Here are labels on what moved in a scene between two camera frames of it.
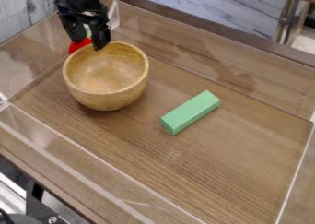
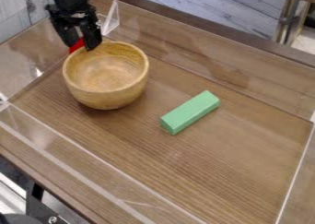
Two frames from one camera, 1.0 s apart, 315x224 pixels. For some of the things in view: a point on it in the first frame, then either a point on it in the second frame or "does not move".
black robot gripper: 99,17 -> 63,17
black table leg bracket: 38,208 does not move
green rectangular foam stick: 179,118 does not move
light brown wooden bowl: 106,77 does not move
